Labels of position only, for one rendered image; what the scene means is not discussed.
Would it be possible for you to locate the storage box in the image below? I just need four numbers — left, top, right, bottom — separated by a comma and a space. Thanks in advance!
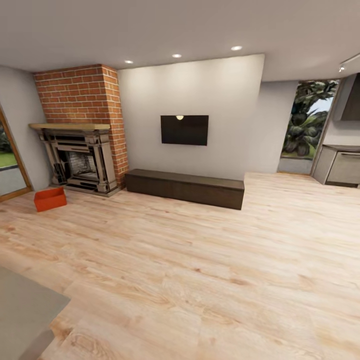
33, 187, 67, 212

